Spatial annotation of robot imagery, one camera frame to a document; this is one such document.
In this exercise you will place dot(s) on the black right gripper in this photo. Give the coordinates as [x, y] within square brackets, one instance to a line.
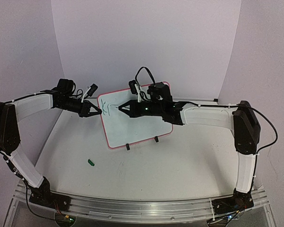
[133, 108]

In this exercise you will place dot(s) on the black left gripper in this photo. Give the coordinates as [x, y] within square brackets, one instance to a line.
[84, 111]

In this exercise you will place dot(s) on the pink-framed whiteboard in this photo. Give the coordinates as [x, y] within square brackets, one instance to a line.
[120, 129]

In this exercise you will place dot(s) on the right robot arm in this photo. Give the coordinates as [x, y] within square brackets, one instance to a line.
[240, 119]

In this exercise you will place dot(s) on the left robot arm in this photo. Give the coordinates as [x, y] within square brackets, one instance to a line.
[12, 112]

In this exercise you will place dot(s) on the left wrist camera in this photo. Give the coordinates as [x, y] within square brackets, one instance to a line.
[90, 91]

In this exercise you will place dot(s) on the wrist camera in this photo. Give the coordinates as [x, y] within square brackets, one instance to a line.
[90, 91]
[136, 90]

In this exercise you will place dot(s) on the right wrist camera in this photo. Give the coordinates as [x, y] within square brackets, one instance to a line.
[136, 90]

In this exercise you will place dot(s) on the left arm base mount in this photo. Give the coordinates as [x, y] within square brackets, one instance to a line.
[43, 196]

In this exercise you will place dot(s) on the aluminium front rail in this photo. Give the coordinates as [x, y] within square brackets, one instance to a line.
[89, 211]

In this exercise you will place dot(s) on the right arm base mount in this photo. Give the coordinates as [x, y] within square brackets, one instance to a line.
[237, 202]

